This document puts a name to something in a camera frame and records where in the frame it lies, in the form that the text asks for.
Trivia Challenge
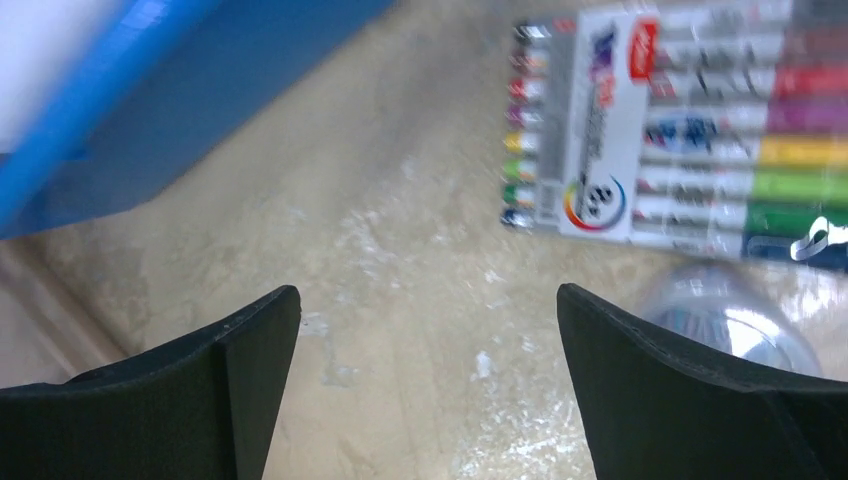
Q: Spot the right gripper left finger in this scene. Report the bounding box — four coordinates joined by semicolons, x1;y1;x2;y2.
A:
1;286;301;479

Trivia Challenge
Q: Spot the clear plastic cup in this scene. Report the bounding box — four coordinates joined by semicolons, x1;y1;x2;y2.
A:
637;262;822;377

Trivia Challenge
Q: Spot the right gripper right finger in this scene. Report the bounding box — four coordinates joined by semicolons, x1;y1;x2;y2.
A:
557;283;847;479

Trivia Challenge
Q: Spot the blue plastic bin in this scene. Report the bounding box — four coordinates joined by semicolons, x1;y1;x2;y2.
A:
1;1;388;238

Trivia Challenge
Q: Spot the marker pack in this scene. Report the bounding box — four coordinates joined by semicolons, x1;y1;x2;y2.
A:
501;1;847;272

